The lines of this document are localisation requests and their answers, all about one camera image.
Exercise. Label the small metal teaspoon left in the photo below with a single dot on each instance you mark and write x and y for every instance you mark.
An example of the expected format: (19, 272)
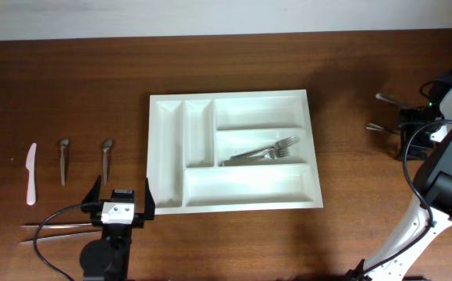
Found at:
(63, 144)

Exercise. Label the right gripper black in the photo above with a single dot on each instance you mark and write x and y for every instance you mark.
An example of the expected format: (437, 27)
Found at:
(416, 154)

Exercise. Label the white plastic cutlery tray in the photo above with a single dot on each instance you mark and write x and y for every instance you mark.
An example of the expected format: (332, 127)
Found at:
(189, 135)

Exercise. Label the metal tablespoon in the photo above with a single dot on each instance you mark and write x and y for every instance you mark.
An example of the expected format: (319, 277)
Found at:
(399, 104)
(375, 127)

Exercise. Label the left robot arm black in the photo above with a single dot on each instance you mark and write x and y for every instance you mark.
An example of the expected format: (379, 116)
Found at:
(107, 258)

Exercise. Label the white plastic knife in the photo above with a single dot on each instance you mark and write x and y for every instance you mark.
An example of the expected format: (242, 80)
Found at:
(30, 166)

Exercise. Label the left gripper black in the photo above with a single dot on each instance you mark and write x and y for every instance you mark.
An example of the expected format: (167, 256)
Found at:
(90, 203)

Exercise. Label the small metal teaspoon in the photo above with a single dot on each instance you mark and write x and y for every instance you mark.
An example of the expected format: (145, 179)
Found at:
(107, 144)
(63, 144)

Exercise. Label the metal fork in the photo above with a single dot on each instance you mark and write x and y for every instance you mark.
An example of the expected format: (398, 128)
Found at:
(270, 155)
(280, 144)

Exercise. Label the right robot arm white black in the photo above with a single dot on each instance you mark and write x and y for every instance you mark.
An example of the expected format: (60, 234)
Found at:
(425, 135)

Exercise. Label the small metal teaspoon right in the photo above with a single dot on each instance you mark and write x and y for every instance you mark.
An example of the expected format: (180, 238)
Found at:
(107, 144)

